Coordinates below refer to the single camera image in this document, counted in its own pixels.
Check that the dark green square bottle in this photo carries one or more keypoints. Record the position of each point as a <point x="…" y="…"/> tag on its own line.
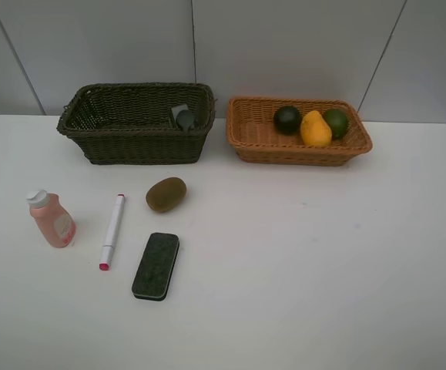
<point x="182" y="117"/>

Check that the dark mangosteen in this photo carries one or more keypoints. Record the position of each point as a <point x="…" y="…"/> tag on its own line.
<point x="287" y="120"/>

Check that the yellow mango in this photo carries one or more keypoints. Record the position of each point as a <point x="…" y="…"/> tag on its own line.
<point x="314" y="130"/>

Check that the green lime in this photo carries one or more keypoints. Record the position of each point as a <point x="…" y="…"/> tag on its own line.
<point x="338" y="122"/>

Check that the pink bottle white cap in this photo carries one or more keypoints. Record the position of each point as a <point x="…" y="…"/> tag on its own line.
<point x="54" y="222"/>

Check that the brown kiwi fruit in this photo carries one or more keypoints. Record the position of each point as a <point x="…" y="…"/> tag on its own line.
<point x="166" y="194"/>

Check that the orange wicker basket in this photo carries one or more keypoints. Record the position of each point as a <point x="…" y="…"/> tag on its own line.
<point x="251" y="132"/>

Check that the dark felt board eraser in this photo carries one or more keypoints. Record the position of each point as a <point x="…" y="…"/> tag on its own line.
<point x="155" y="269"/>

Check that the dark brown wicker basket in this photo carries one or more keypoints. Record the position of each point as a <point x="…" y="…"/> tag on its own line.
<point x="129" y="123"/>

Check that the white marker pink caps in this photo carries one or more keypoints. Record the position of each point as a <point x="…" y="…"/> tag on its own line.
<point x="109" y="244"/>

